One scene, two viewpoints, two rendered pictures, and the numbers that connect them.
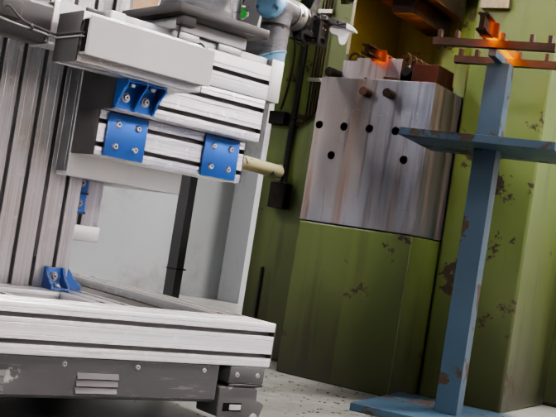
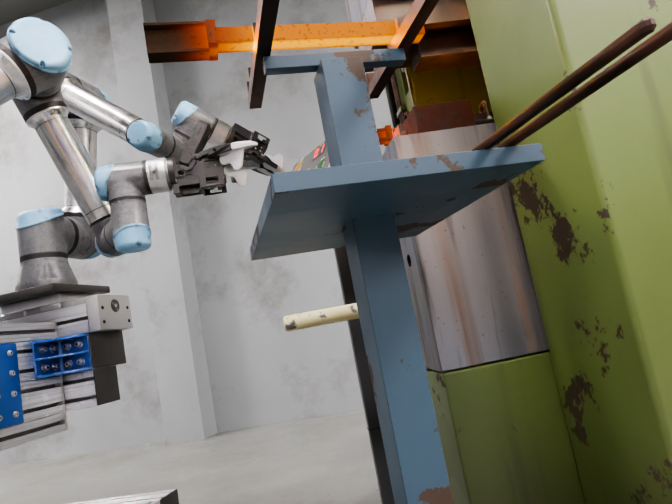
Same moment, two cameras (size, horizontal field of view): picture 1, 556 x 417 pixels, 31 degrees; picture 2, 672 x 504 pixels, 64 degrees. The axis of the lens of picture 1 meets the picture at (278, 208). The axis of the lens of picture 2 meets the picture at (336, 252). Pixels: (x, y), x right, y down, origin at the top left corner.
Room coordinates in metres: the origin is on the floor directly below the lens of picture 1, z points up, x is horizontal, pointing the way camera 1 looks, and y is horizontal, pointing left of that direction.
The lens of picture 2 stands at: (2.16, -1.06, 0.58)
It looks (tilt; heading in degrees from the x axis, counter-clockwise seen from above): 8 degrees up; 51
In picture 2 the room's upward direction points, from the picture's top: 11 degrees counter-clockwise
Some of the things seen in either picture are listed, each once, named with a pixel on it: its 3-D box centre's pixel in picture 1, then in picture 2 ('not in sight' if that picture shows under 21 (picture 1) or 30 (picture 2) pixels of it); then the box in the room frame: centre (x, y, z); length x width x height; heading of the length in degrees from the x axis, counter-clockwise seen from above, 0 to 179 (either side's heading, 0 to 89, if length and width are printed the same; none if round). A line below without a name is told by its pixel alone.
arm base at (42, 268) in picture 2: not in sight; (45, 274); (2.46, 0.54, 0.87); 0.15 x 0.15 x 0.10
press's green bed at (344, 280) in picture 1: (381, 308); (563, 452); (3.23, -0.38, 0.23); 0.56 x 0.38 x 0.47; 149
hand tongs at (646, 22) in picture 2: not in sight; (466, 166); (2.70, -0.67, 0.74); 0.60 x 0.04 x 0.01; 66
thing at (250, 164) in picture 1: (244, 162); (359, 310); (3.18, 0.13, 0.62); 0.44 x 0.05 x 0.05; 149
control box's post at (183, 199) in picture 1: (189, 181); (357, 337); (3.29, 0.30, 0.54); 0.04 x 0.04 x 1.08; 59
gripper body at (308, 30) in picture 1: (308, 26); (198, 173); (2.68, 0.00, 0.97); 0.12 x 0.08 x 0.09; 149
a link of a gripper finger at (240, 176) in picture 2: not in sight; (241, 173); (2.79, 0.00, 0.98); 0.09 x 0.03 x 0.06; 5
